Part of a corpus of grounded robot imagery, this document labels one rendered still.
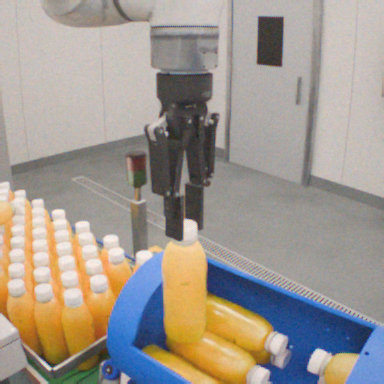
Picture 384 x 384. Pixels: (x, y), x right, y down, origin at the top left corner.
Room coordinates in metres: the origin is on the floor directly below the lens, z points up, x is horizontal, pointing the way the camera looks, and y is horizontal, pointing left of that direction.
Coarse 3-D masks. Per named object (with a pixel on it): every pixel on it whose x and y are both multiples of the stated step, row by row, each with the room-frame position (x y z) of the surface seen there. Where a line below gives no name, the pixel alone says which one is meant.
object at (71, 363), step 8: (104, 336) 0.70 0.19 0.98; (96, 344) 0.68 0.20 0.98; (104, 344) 0.69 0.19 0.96; (80, 352) 0.65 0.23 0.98; (88, 352) 0.66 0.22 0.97; (96, 352) 0.67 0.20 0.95; (72, 360) 0.62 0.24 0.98; (80, 360) 0.64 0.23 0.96; (56, 368) 0.59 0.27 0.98; (64, 368) 0.60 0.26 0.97; (72, 368) 0.62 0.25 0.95; (56, 376) 0.59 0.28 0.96
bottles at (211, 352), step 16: (208, 336) 0.58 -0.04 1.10; (144, 352) 0.54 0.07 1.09; (160, 352) 0.54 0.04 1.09; (176, 352) 0.58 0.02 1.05; (192, 352) 0.56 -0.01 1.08; (208, 352) 0.54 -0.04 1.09; (224, 352) 0.53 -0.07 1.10; (240, 352) 0.53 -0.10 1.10; (256, 352) 0.57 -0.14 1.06; (288, 352) 0.56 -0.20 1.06; (176, 368) 0.50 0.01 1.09; (192, 368) 0.50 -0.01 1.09; (208, 368) 0.53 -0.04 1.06; (224, 368) 0.51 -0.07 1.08; (240, 368) 0.50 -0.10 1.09; (256, 368) 0.51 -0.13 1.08
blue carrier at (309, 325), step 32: (160, 256) 0.64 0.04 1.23; (128, 288) 0.58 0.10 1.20; (160, 288) 0.57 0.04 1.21; (224, 288) 0.72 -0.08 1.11; (256, 288) 0.65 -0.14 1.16; (128, 320) 0.54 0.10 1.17; (160, 320) 0.65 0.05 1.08; (288, 320) 0.62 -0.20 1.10; (320, 320) 0.57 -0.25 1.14; (352, 320) 0.48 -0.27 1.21; (128, 352) 0.51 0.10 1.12; (352, 352) 0.52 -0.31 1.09
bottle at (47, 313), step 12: (36, 300) 0.70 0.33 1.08; (48, 300) 0.70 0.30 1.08; (36, 312) 0.68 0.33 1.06; (48, 312) 0.68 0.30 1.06; (60, 312) 0.70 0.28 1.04; (36, 324) 0.68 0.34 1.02; (48, 324) 0.68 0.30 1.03; (60, 324) 0.69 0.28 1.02; (48, 336) 0.67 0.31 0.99; (60, 336) 0.69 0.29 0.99; (48, 348) 0.68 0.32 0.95; (60, 348) 0.68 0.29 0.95; (48, 360) 0.68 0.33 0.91; (60, 360) 0.68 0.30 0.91
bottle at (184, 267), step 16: (176, 240) 0.53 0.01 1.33; (192, 240) 0.53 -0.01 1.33; (176, 256) 0.52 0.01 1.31; (192, 256) 0.52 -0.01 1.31; (176, 272) 0.51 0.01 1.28; (192, 272) 0.51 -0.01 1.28; (176, 288) 0.51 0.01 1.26; (192, 288) 0.51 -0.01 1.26; (176, 304) 0.51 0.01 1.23; (192, 304) 0.51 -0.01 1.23; (176, 320) 0.51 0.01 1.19; (192, 320) 0.51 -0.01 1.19; (176, 336) 0.51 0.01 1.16; (192, 336) 0.51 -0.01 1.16
